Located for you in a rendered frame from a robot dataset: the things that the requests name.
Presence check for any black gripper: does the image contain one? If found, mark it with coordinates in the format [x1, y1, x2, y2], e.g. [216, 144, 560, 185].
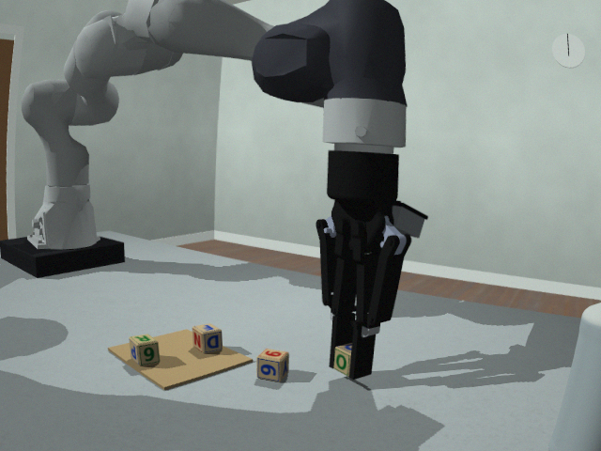
[316, 150, 411, 380]

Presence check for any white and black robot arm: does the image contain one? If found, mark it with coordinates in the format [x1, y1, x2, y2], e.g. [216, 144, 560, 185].
[21, 0, 408, 250]

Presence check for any tan flat mat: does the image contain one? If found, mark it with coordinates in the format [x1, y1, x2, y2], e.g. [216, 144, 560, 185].
[108, 329, 253, 390]

